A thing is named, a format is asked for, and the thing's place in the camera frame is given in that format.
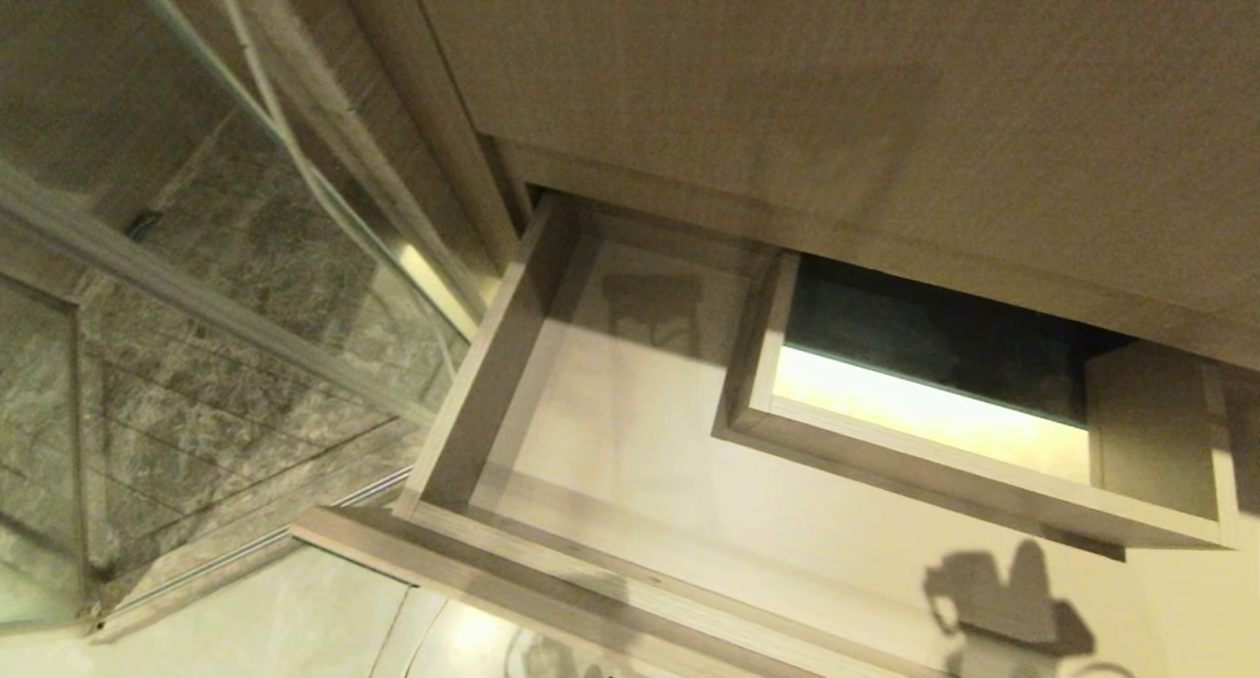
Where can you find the light wooden vanity cabinet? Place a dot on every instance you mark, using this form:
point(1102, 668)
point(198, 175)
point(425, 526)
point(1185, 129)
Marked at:
point(807, 97)

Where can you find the light wooden drawer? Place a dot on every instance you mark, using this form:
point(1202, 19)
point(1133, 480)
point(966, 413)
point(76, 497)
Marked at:
point(630, 422)

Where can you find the glass shower door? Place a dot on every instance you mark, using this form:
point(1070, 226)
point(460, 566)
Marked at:
point(197, 294)

